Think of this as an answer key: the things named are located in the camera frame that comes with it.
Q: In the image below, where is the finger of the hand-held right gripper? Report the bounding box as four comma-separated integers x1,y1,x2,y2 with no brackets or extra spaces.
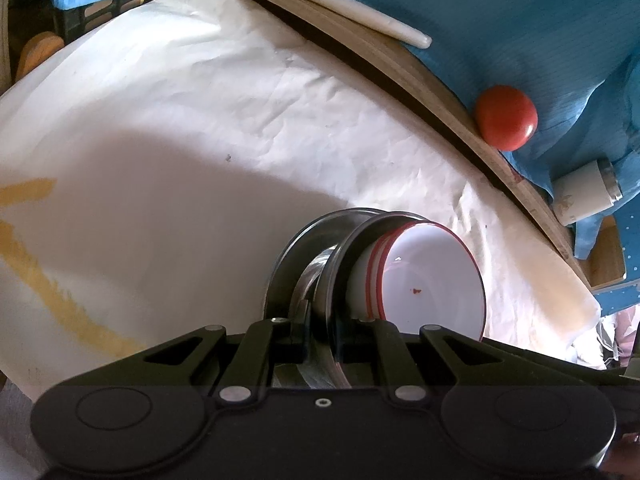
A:
477,339,532,368

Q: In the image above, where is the pale crumpled cloth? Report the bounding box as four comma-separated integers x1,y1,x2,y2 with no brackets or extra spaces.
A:
570,310,640,373

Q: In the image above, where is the wooden block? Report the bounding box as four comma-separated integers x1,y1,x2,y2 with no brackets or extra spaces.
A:
587,215,627,290

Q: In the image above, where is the white red-rimmed bowl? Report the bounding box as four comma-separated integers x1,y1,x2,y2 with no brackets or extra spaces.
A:
347,224,487,343

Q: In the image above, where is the wide-rimmed steel plate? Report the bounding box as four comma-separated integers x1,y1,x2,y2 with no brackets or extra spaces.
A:
264,207,388,323

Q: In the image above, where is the white cup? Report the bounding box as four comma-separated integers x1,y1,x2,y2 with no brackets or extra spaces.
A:
550,157,624,227

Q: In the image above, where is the black plastic crate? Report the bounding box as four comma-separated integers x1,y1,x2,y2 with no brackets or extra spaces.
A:
52,0,166,46

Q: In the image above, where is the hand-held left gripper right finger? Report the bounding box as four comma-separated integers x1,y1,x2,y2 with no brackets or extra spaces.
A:
340,316,507,405

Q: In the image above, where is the red tomato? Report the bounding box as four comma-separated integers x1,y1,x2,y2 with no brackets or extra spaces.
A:
475,85,539,152

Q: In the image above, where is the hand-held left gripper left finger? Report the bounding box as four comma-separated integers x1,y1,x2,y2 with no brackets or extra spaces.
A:
142,316,308,403

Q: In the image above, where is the white paper sheet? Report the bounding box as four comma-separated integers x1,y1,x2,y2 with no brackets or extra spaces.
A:
0,0,601,401

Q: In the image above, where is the round wooden piece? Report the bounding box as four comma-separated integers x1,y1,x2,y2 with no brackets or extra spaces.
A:
15,31,66,82

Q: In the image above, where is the wooden board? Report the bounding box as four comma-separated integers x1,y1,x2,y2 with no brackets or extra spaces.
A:
212,0,593,288

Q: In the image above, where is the white rod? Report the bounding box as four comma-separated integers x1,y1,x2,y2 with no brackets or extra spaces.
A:
220,0,432,50

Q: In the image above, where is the steel bowl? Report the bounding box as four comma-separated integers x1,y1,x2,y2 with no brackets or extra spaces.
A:
292,212,438,390

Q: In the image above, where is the blue dotted cloth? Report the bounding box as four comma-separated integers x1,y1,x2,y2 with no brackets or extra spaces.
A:
597,200,640,316

